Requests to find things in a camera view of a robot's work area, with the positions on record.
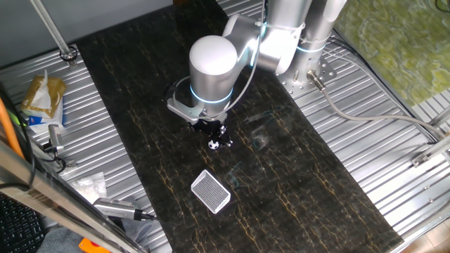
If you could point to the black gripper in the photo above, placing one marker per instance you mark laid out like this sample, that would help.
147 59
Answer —
209 127

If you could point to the small black-white soccer ball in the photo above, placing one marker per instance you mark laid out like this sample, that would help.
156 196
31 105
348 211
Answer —
213 144

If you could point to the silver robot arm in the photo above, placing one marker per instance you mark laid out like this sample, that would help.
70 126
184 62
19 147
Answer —
211 70

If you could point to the black marble-pattern mat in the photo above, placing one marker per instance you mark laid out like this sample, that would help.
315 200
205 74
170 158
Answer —
281 175

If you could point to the crumpled white tissue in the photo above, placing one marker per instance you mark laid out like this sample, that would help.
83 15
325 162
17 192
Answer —
89 186

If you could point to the orange emergency stop box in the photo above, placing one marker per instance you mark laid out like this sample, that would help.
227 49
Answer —
88 246

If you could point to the yellow tissue pack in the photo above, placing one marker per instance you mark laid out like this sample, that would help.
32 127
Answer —
42 98

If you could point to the grey cloth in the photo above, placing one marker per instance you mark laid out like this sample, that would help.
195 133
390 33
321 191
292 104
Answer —
59 242

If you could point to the orange pole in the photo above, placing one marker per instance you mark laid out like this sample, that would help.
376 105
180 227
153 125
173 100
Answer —
7 126

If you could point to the green patterned carpet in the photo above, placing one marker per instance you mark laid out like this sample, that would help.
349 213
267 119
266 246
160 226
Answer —
404 45

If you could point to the black keyboard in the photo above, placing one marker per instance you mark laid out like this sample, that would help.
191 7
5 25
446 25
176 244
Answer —
17 228

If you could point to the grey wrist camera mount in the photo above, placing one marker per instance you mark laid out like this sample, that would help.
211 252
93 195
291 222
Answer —
184 110

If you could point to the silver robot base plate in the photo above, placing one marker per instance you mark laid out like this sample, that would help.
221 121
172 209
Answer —
327 72

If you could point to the small grey camera on stand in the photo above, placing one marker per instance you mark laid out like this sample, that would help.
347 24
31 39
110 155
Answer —
54 135

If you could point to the aluminium frame beam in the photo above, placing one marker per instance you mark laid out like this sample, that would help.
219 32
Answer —
35 196

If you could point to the aluminium corner bracket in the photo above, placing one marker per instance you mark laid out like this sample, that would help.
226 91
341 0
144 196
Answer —
432 151

